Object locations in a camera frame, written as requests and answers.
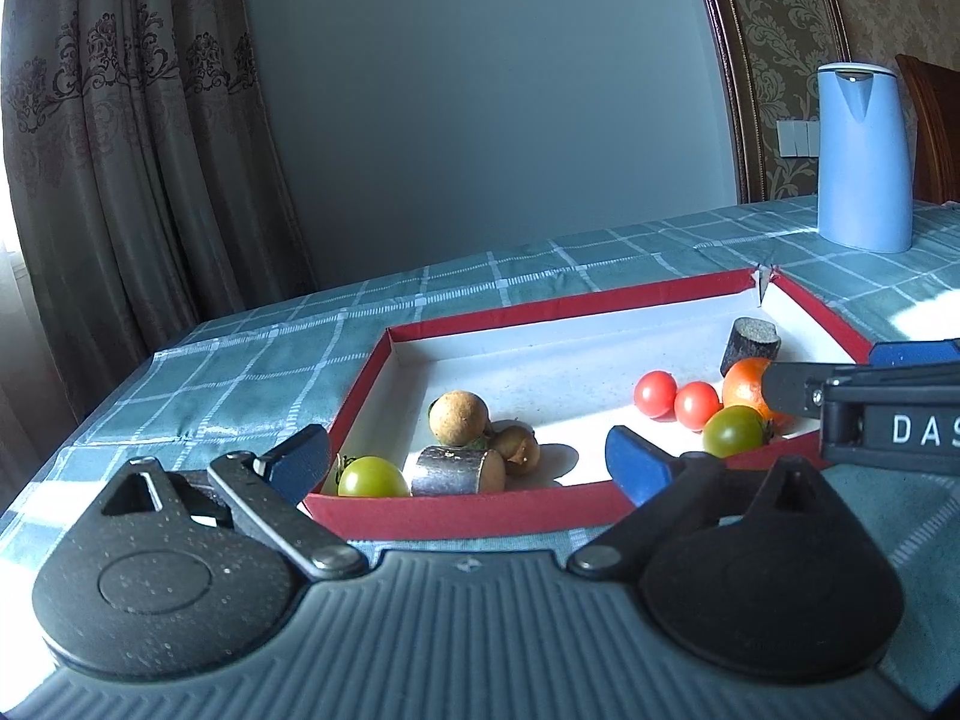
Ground orange mandarin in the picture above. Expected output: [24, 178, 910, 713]
[721, 358, 789, 429]

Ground dark eggplant chunk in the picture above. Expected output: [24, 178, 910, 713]
[719, 317, 781, 377]

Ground large yellow-green tomato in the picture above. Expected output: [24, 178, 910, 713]
[701, 405, 770, 458]

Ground red cherry tomato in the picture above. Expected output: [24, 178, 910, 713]
[674, 380, 722, 433]
[633, 371, 677, 419]

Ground small yellow-green tomato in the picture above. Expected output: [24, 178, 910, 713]
[337, 455, 409, 497]

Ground brown longan fruit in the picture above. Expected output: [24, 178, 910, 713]
[490, 424, 542, 476]
[428, 390, 490, 447]

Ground eggplant chunk sideways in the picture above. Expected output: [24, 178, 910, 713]
[410, 445, 506, 497]

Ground teal plaid tablecloth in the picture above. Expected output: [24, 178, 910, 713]
[2, 197, 958, 707]

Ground red cardboard tray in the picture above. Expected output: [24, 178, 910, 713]
[304, 268, 871, 541]

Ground blue electric kettle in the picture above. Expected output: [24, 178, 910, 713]
[817, 62, 913, 254]

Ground brown wooden chair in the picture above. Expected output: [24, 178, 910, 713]
[896, 54, 960, 205]

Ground brown patterned curtain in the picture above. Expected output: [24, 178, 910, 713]
[2, 0, 316, 415]

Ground white wall switch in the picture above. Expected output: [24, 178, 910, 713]
[776, 121, 818, 158]

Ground dark wooden door frame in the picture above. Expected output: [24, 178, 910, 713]
[703, 0, 766, 205]

